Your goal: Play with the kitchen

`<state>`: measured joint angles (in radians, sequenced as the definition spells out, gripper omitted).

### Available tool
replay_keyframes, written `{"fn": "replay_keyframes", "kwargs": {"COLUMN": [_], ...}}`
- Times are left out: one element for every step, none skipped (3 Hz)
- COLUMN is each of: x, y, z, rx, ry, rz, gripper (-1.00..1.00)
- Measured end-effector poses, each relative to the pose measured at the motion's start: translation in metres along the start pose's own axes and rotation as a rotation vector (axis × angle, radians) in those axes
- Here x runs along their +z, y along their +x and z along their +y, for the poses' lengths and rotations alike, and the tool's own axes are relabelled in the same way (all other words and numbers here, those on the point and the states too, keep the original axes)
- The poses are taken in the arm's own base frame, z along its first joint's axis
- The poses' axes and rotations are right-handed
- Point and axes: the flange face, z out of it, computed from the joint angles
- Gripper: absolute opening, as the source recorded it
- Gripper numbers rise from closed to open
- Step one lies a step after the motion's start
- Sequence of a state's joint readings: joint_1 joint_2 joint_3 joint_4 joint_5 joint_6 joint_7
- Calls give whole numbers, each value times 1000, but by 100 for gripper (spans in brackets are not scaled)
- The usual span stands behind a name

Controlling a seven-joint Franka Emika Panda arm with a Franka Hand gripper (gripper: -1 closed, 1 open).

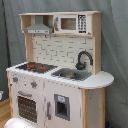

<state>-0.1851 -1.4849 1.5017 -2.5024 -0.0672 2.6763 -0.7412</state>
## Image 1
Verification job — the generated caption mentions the left red stove knob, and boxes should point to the left red stove knob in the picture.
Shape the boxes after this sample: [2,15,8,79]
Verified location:
[12,76,19,84]

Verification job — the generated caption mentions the grey backdrop curtain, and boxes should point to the grey backdrop curtain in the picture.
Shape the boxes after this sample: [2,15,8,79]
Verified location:
[0,0,128,128]

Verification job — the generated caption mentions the small metal toy pot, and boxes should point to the small metal toy pot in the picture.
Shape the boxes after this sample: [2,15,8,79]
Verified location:
[60,72,77,79]

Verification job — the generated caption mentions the toy oven door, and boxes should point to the toy oven door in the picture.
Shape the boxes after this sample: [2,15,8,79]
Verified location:
[12,91,41,125]

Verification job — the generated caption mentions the red stove knob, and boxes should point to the red stove knob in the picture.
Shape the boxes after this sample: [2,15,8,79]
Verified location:
[12,76,19,84]
[31,81,37,88]

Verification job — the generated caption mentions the wooden toy kitchen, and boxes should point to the wooden toy kitchen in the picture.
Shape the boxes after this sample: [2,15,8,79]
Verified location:
[7,11,114,128]

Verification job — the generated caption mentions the right red stove knob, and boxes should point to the right red stove knob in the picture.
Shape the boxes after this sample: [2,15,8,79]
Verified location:
[31,81,37,88]

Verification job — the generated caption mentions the grey toy sink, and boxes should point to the grey toy sink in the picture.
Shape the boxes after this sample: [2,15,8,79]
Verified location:
[52,68,92,81]

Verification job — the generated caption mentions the black toy faucet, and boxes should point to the black toy faucet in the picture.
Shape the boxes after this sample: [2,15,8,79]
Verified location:
[75,51,93,70]

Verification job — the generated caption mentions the black toy stovetop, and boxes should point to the black toy stovetop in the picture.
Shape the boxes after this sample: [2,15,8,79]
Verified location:
[18,62,55,73]

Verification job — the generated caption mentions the white toy microwave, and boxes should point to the white toy microwave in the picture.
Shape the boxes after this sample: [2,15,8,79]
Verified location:
[54,15,91,34]

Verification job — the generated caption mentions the grey range hood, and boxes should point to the grey range hood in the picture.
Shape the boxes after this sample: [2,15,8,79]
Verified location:
[24,16,52,34]

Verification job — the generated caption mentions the grey cabinet door handle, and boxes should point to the grey cabinet door handle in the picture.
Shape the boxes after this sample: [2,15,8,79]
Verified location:
[47,102,51,120]

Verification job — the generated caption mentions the grey ice dispenser panel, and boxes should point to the grey ice dispenser panel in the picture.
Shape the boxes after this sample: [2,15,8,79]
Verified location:
[54,94,70,120]

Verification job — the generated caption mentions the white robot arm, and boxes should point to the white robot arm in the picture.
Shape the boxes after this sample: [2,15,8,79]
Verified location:
[7,118,35,128]

